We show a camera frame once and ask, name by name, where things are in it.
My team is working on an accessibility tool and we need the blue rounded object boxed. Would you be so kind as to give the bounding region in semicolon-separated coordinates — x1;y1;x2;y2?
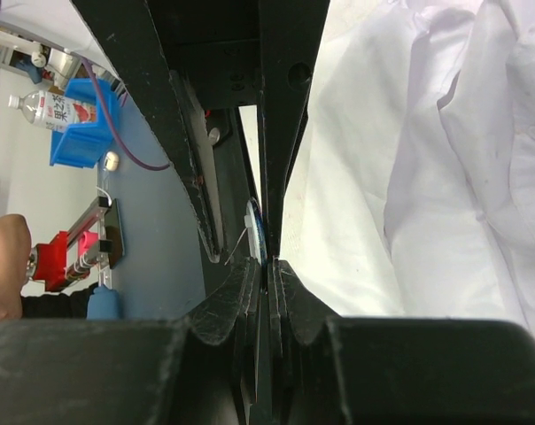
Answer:
86;285;121;321

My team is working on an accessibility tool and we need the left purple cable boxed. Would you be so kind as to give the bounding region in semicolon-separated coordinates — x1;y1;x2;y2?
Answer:
0;0;171;172

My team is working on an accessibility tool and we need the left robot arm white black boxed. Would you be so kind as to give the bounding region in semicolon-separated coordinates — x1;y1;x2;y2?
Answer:
0;1;329;260

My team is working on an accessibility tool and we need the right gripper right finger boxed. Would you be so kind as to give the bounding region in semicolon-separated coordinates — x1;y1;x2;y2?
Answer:
267;260;535;424

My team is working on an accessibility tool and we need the small white earbud case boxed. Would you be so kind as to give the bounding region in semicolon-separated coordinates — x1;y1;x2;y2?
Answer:
103;151;120;172

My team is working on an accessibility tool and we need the clear plastic drink bottle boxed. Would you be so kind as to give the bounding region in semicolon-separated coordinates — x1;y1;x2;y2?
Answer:
8;90;97;133

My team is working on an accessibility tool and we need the white garment shirt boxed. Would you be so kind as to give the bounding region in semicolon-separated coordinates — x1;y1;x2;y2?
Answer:
294;1;535;336

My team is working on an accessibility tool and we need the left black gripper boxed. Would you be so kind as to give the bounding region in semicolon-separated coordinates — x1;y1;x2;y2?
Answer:
74;0;330;263

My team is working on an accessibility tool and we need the blue round brooch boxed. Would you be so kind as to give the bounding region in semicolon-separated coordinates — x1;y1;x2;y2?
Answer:
244;198;267;267

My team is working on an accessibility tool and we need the bystander bare hand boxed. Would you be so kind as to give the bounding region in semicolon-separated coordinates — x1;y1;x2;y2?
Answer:
0;214;32;322

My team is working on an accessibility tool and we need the blue plastic storage bin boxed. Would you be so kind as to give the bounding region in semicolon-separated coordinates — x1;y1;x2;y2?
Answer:
50;79;114;168

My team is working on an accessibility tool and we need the red and metal fixture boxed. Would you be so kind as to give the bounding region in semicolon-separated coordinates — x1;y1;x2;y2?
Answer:
27;195;125;293

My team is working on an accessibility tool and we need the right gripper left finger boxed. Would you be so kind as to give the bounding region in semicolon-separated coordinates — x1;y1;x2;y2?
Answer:
0;259;261;424

